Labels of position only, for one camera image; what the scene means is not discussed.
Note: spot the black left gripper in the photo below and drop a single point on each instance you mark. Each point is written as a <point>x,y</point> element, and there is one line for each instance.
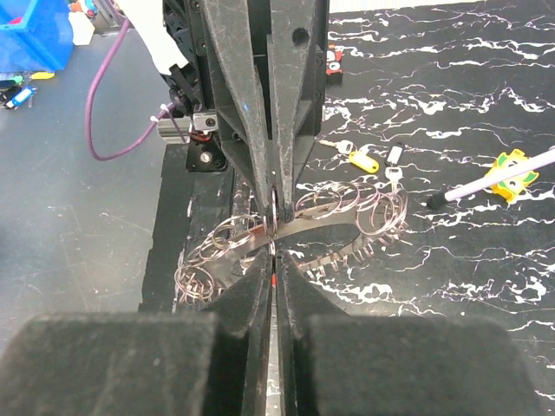
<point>261,121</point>

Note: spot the red round marker sticker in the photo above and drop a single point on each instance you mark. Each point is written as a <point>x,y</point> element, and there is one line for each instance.
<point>334,59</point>

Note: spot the blue tag on floor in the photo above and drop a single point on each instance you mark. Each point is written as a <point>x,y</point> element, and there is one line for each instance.
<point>18,96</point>

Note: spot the yellow tagged key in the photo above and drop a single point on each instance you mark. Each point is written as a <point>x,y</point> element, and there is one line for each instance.
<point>355,157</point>

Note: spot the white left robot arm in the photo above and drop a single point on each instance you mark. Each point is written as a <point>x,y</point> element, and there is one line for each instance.
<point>152,34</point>

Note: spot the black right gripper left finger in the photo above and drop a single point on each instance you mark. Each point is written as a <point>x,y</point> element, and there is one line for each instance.
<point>209,362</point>

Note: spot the blue plastic bin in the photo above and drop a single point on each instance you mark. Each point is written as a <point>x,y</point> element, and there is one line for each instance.
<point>35,36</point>

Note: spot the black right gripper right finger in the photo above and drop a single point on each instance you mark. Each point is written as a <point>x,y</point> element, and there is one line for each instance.
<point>333,363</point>

